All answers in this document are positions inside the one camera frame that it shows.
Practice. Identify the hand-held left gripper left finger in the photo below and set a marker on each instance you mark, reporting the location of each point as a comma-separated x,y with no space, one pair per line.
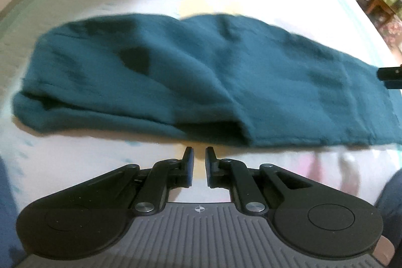
189,168

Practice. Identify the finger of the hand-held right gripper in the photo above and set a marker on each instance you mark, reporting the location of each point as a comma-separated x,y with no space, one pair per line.
391,72

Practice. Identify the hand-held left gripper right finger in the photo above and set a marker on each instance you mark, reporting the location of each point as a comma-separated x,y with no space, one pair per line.
208,168

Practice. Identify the teal pants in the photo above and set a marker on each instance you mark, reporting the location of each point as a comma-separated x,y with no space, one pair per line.
188,73

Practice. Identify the wooden stool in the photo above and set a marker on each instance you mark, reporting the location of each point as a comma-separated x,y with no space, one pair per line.
378,9

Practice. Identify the person's right leg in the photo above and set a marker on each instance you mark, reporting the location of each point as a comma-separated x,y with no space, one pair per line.
391,205

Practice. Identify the person's leg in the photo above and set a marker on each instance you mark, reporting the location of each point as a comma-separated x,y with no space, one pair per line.
8,208
391,205

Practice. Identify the person's left leg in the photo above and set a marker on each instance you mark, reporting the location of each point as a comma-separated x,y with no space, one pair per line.
8,208

